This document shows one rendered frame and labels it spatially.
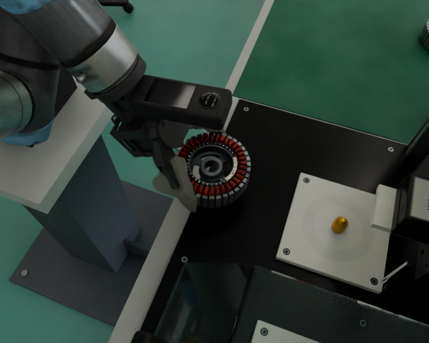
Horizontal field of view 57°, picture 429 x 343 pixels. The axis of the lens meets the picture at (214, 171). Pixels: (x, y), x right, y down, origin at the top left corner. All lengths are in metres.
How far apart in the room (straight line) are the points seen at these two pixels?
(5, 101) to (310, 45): 0.62
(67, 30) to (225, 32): 1.67
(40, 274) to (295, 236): 1.05
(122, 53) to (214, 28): 1.65
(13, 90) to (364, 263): 0.51
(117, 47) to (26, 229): 1.21
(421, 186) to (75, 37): 0.42
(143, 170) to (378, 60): 0.99
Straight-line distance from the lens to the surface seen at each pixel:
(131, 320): 0.61
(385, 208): 0.54
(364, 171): 0.70
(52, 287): 1.46
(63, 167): 0.73
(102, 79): 0.45
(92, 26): 0.44
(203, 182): 0.55
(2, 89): 0.48
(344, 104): 0.80
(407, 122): 0.82
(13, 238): 1.60
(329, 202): 0.64
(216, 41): 2.02
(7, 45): 0.54
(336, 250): 0.61
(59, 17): 0.43
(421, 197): 0.52
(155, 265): 0.62
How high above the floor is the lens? 1.33
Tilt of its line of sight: 60 degrees down
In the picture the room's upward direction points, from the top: straight up
